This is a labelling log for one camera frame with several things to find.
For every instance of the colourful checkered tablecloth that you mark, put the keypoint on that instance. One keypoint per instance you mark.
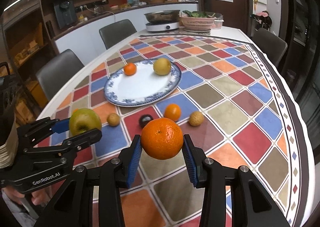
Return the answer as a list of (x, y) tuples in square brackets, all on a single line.
[(249, 118)]

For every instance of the far grey dining chair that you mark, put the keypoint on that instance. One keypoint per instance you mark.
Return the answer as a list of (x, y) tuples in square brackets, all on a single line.
[(116, 32)]

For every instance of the black water dispenser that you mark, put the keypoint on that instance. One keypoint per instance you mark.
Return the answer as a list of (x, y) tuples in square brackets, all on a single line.
[(65, 13)]

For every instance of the large orange mandarin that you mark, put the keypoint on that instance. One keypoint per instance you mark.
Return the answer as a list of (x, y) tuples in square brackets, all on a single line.
[(162, 139)]

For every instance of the grey dining chair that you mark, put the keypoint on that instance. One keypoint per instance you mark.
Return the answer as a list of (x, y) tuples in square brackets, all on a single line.
[(116, 32), (57, 72), (270, 44)]

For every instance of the large yellow pear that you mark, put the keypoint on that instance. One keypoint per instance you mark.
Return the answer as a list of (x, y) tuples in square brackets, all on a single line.
[(162, 66)]

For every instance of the green apple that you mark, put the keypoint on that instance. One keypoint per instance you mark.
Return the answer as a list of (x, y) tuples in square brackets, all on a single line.
[(83, 120)]

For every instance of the steel pot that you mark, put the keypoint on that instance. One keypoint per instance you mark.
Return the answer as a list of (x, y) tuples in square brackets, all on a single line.
[(166, 16)]

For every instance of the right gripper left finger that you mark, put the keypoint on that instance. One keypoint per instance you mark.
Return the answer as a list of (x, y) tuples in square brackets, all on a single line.
[(118, 173)]

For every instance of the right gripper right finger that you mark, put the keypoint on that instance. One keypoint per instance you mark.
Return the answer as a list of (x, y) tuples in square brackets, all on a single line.
[(205, 173)]

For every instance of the green leafy vegetables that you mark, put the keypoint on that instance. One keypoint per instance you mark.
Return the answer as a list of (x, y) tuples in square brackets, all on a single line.
[(202, 14)]

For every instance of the person's left hand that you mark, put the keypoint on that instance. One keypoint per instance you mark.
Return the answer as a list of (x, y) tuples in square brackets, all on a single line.
[(38, 197)]

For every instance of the blue white porcelain plate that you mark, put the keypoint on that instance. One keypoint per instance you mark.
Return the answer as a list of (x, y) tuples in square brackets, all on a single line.
[(142, 88)]

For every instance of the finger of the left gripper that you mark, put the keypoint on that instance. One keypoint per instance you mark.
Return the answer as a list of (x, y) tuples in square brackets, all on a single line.
[(61, 126), (81, 141)]

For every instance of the brown round fruit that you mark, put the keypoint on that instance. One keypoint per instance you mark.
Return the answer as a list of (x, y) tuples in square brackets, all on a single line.
[(196, 119), (113, 119)]

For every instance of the white induction cooker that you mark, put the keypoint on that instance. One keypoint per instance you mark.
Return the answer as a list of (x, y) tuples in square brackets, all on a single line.
[(162, 27)]

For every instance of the near grey dining chair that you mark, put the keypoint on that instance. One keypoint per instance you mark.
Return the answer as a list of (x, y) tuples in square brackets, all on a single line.
[(57, 72)]

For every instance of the small orange citrus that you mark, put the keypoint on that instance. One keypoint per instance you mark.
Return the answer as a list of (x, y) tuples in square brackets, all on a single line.
[(172, 112)]

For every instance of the pink vegetable basket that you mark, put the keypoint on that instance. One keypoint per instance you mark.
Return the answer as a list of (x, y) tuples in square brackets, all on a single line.
[(197, 24)]

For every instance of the right grey dining chair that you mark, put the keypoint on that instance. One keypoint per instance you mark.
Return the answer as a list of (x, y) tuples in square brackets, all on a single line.
[(270, 44)]

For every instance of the dark plum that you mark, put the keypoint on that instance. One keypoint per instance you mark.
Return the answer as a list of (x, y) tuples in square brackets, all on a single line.
[(144, 120)]

